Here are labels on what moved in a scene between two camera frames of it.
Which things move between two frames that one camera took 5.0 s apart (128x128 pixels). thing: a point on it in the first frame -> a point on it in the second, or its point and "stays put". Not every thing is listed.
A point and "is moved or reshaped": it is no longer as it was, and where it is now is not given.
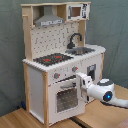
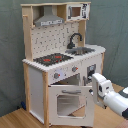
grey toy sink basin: [79, 50] stays put
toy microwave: [80, 11] stays put
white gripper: [83, 81] -> [100, 87]
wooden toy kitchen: [55, 52] stays put
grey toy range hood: [48, 18] stays put
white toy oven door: [63, 105] is moved or reshaped
